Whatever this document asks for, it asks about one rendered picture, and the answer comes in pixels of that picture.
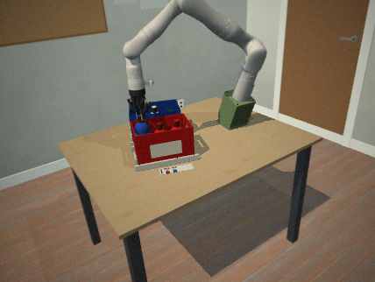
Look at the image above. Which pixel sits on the white paper pick list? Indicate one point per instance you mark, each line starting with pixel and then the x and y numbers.
pixel 175 169

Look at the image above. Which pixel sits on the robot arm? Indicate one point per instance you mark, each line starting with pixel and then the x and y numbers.
pixel 221 25

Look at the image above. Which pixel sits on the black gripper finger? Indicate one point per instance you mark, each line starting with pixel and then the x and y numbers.
pixel 145 108
pixel 135 108

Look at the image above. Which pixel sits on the red plastic crate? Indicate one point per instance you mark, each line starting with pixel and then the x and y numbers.
pixel 164 145

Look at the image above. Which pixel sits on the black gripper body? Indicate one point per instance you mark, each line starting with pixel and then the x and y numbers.
pixel 138 95

